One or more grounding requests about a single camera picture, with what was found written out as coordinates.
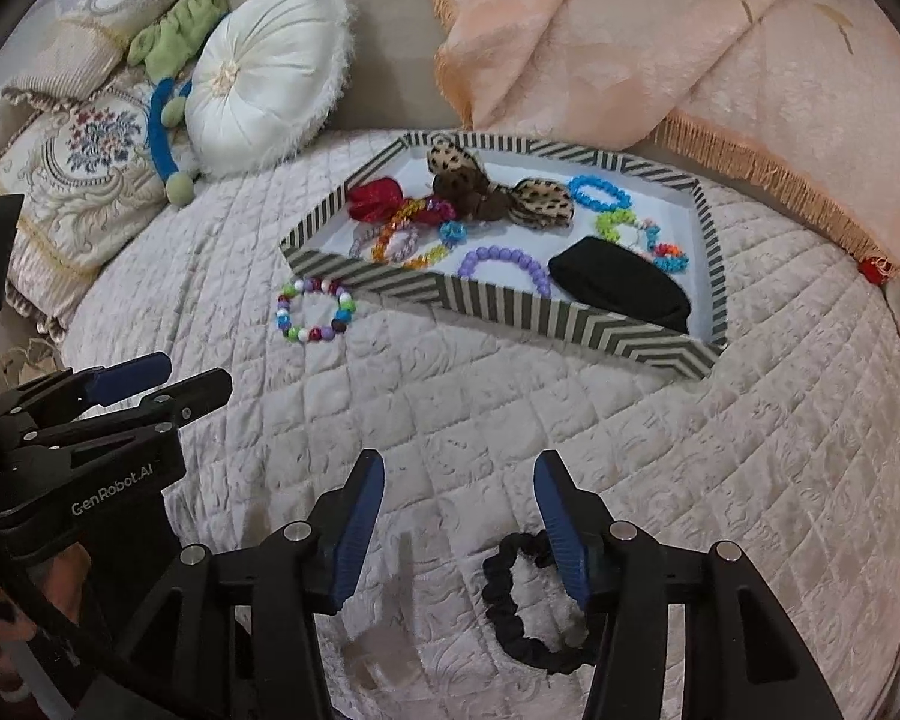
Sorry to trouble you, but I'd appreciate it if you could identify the multicolour round bead bracelet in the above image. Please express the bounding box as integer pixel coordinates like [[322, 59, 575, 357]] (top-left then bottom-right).
[[274, 276, 359, 345]]

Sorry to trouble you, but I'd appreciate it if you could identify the black scrunchie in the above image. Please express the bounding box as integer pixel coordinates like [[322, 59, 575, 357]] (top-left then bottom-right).
[[481, 530, 598, 676]]

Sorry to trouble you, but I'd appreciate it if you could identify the lilac spiral hair tie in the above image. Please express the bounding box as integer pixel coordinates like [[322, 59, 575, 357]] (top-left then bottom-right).
[[347, 219, 422, 263]]

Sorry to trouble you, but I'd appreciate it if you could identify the orange amber bead bracelet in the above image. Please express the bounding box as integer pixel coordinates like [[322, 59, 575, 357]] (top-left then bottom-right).
[[370, 196, 452, 272]]

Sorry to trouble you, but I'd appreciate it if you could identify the red satin hair bow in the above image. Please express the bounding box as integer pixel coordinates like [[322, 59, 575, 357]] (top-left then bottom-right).
[[347, 177, 443, 226]]

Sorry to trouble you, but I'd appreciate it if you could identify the purple bead bracelet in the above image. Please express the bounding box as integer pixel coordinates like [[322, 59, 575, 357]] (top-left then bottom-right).
[[456, 244, 556, 299]]

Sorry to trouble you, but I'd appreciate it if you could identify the leopard print hair bow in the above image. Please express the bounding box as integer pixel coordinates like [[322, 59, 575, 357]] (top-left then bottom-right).
[[425, 140, 574, 231]]

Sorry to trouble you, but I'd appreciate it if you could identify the green blue star bracelet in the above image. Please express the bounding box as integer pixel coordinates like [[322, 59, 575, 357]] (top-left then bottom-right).
[[593, 208, 693, 275]]

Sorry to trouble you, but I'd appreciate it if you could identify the blue bead bracelet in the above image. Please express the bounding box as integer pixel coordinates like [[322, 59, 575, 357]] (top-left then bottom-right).
[[565, 174, 636, 215]]

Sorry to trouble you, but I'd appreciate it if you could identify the person's left hand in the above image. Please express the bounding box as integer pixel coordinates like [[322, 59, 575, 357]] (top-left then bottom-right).
[[0, 544, 92, 644]]

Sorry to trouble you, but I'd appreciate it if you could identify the embroidered floral square pillow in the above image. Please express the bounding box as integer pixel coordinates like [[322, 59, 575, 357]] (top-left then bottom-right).
[[0, 70, 167, 341]]

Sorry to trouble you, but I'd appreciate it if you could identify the cream quilted bedspread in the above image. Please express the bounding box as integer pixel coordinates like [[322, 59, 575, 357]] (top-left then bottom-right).
[[63, 132, 900, 718]]

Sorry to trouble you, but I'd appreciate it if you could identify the embroidered bolster pillow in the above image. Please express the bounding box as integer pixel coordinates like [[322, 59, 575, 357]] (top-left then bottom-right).
[[1, 0, 175, 110]]

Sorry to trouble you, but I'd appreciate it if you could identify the green blue plush toy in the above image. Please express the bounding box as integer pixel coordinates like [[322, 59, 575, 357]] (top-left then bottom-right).
[[126, 0, 230, 206]]

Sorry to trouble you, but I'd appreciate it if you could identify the white round satin cushion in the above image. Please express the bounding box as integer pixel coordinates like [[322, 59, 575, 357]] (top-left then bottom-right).
[[185, 0, 354, 179]]

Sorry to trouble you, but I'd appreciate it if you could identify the small red tag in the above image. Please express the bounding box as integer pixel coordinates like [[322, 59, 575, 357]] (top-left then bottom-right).
[[859, 257, 893, 286]]

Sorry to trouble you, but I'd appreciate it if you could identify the striped shallow tray box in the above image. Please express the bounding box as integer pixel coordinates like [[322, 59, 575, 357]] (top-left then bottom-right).
[[281, 132, 728, 379]]

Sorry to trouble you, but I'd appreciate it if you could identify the peach fringed blanket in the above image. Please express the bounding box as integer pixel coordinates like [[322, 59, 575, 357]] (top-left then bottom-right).
[[432, 0, 900, 277]]

